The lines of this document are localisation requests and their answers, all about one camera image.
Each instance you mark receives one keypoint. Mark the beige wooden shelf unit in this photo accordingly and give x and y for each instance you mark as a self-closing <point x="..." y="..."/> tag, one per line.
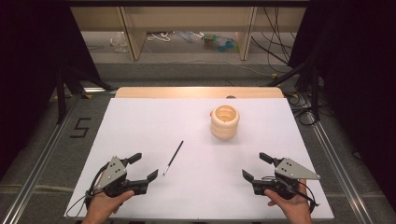
<point x="186" y="18"/>

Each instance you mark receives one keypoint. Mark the person's left hand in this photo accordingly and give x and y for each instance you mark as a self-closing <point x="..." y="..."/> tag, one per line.
<point x="104" y="207"/>

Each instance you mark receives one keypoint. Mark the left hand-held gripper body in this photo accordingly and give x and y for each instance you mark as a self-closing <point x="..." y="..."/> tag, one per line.
<point x="113" y="174"/>

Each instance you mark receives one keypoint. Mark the yellow tape piece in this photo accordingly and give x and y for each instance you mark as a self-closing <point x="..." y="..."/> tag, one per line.
<point x="274" y="75"/>

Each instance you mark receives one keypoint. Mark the person's right hand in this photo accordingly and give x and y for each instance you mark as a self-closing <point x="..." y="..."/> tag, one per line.
<point x="294" y="208"/>

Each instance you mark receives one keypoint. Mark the clear plastic bag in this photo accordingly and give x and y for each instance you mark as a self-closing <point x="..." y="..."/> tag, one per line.
<point x="120" y="42"/>

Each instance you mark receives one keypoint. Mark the black curtain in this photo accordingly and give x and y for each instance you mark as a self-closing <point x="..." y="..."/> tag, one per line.
<point x="28" y="77"/>
<point x="358" y="93"/>

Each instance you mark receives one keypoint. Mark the white board sheet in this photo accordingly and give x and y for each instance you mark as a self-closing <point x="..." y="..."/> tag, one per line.
<point x="199" y="186"/>

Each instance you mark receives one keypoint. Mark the black metal stand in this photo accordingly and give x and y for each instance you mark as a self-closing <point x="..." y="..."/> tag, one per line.
<point x="314" y="90"/>
<point x="62" y="93"/>

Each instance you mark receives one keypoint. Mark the cream ribbed brush holder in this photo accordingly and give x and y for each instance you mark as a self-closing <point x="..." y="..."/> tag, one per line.
<point x="224" y="123"/>

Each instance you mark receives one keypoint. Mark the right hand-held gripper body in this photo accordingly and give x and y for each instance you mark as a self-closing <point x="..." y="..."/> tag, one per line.
<point x="288" y="174"/>

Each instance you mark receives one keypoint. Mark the aluminium floor rail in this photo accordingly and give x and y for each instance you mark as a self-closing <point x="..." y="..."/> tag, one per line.
<point x="339" y="171"/>
<point x="34" y="174"/>

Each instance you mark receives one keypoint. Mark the colourful plastic toys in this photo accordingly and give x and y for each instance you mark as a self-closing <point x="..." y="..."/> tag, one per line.
<point x="222" y="43"/>

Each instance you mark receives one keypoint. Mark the black makeup brush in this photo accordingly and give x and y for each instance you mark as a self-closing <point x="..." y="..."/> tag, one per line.
<point x="173" y="156"/>

